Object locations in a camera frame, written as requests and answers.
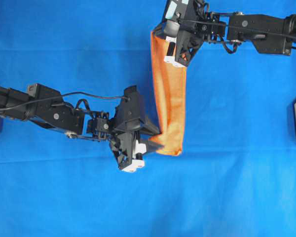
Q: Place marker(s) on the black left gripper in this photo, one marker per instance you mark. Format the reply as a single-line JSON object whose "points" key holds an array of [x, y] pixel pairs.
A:
{"points": [[128, 151]]}

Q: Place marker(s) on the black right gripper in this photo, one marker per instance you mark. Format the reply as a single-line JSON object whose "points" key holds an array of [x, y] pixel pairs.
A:
{"points": [[182, 49]]}

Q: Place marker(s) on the orange towel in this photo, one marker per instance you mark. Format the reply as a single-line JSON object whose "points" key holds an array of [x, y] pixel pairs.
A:
{"points": [[169, 85]]}

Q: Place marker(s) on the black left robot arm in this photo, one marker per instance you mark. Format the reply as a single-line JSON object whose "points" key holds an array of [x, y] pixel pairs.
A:
{"points": [[46, 108]]}

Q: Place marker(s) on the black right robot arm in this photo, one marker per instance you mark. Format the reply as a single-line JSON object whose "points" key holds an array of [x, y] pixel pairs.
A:
{"points": [[188, 24]]}

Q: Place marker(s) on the blue table cloth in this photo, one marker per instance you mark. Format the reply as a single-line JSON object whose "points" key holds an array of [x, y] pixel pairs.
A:
{"points": [[236, 176]]}

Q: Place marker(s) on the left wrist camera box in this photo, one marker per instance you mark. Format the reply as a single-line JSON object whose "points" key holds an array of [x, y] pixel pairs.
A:
{"points": [[130, 113]]}

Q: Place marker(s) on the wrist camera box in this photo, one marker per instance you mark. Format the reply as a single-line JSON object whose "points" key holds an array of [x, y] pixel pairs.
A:
{"points": [[176, 10], [130, 113]]}

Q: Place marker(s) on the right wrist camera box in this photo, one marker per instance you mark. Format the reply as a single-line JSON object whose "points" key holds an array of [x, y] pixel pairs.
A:
{"points": [[176, 10]]}

